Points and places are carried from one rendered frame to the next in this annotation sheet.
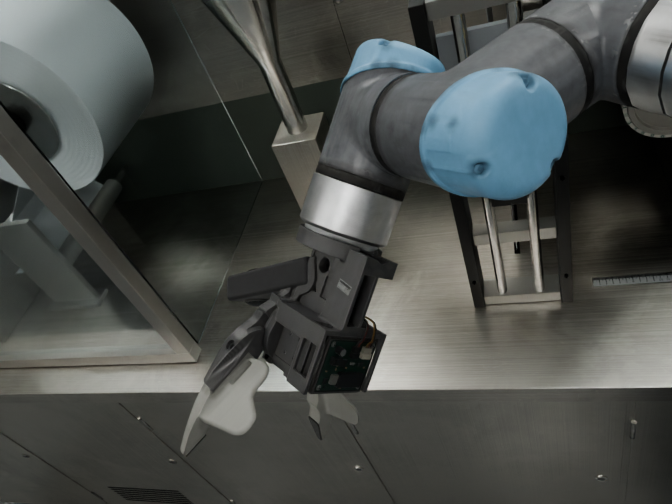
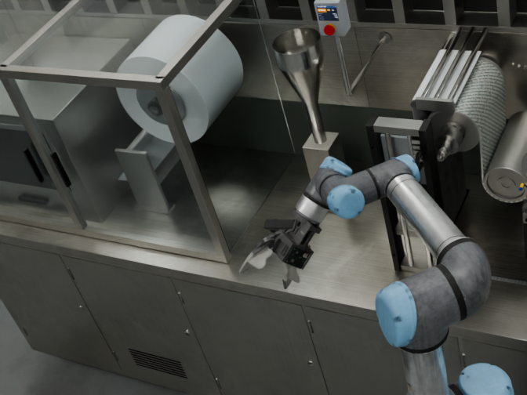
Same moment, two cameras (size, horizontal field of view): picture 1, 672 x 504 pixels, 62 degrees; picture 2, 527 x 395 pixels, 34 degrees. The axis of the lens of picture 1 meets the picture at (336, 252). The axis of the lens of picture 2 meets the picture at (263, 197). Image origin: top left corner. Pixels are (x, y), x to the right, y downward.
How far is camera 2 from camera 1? 1.65 m
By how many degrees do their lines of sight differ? 9
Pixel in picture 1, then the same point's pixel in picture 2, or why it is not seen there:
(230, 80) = (288, 88)
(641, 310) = not seen: hidden behind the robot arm
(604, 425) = (448, 354)
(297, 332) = (285, 242)
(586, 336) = not seen: hidden behind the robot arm
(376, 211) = (318, 211)
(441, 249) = not seen: hidden behind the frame
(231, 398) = (259, 258)
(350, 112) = (317, 179)
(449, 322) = (377, 274)
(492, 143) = (339, 204)
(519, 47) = (359, 179)
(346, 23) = (368, 78)
